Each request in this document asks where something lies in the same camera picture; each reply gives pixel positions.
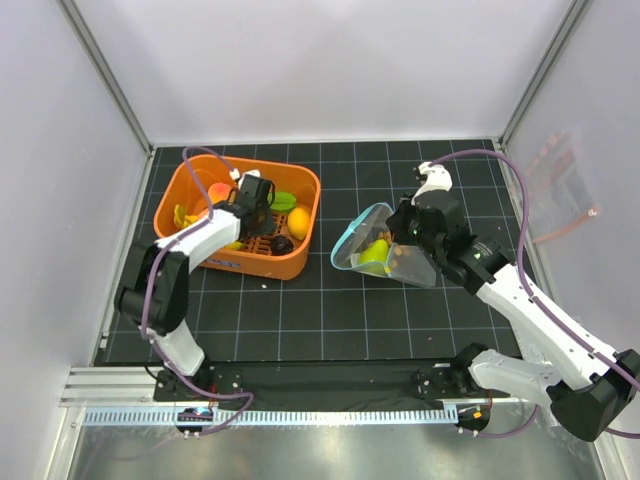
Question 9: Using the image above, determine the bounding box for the brown longan bunch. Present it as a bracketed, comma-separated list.
[376, 231, 411, 268]

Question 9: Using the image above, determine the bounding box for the green pear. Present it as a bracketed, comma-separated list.
[358, 238, 391, 265]

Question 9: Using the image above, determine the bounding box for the yellow banana bunch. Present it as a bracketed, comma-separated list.
[182, 215, 244, 251]

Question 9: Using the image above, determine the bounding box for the clear zip top bag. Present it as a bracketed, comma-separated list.
[330, 202, 437, 288]

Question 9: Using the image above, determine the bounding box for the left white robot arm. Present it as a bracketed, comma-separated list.
[114, 170, 275, 400]

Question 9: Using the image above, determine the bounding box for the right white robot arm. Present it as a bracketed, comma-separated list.
[386, 190, 639, 442]

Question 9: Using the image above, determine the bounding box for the green starfruit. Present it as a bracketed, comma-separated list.
[268, 191, 297, 214]

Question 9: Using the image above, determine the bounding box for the peach at back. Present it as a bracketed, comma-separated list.
[207, 182, 233, 205]

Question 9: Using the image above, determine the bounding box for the yellow orange mango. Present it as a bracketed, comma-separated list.
[287, 206, 311, 241]

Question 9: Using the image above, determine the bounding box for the dark purple mangosteen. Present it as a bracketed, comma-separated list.
[270, 235, 294, 257]

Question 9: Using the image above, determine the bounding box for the orange plastic basket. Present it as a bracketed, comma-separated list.
[153, 154, 321, 280]

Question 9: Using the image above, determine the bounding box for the yellow starfruit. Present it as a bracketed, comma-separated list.
[173, 204, 192, 230]

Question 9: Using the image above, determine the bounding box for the black grid mat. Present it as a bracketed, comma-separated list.
[94, 139, 546, 362]

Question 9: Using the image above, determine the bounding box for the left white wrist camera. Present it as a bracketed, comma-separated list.
[240, 169, 262, 181]

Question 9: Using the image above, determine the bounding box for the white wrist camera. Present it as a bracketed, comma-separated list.
[412, 161, 453, 204]
[240, 169, 262, 181]

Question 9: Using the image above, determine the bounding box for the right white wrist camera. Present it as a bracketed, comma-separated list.
[412, 161, 453, 204]

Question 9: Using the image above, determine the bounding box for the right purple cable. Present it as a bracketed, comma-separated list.
[429, 148, 640, 440]

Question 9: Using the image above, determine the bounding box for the purple cable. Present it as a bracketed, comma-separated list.
[139, 146, 255, 437]
[429, 148, 640, 440]

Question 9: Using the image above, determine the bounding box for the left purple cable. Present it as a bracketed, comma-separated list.
[139, 146, 255, 437]

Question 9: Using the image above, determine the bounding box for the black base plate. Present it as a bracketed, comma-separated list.
[152, 358, 511, 412]

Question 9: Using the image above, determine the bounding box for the slotted cable duct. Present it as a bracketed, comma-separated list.
[82, 405, 458, 428]

